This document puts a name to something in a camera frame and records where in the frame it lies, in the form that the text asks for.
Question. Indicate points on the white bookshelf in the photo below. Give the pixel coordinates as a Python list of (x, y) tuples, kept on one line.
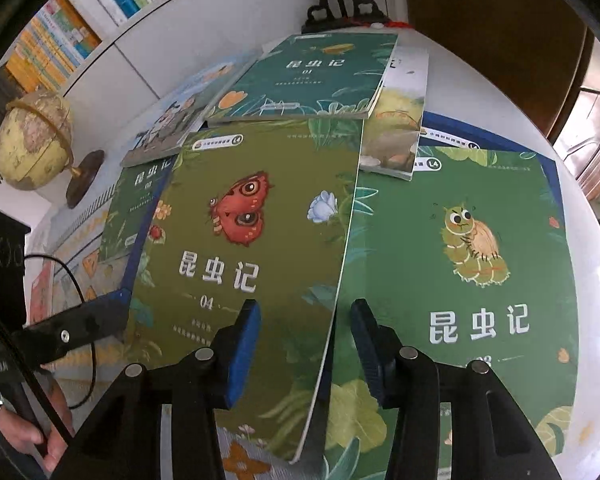
[(145, 65)]

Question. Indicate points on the patterned woven table mat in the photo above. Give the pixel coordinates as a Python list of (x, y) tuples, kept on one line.
[(75, 240)]

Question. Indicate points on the green caterpillar book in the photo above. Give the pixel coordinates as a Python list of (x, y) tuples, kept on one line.
[(455, 285)]

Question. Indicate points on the navy book with orange animal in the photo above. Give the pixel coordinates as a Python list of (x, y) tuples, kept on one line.
[(555, 175)]

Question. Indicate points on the row of dark books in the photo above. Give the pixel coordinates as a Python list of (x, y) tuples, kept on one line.
[(2, 105)]

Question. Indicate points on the white rabbit picture book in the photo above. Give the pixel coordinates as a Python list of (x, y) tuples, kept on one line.
[(395, 125)]

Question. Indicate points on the row of orange yellow books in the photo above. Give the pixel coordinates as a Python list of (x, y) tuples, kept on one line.
[(50, 45)]

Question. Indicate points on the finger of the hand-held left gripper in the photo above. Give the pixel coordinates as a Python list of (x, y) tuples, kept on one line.
[(80, 325)]

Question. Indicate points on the person's left hand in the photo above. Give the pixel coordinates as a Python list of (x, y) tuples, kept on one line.
[(20, 432)]

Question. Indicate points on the yellow desk globe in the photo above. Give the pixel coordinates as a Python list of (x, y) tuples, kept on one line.
[(30, 145)]

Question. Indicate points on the green leafy book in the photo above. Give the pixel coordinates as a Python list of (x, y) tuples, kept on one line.
[(130, 195)]

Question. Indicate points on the brown wooden wardrobe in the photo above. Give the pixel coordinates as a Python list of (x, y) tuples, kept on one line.
[(595, 125)]

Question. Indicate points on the teal book with orange tulip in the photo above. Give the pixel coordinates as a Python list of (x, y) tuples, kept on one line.
[(305, 75)]

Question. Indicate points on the olive green butterfly book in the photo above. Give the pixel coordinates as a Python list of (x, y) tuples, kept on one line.
[(240, 200)]

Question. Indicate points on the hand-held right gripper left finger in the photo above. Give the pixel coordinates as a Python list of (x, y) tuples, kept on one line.
[(242, 355)]

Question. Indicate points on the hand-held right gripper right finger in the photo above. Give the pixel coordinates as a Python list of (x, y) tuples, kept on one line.
[(372, 355)]

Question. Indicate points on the light blue cartoon book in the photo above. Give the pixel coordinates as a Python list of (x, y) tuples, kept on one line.
[(180, 120)]

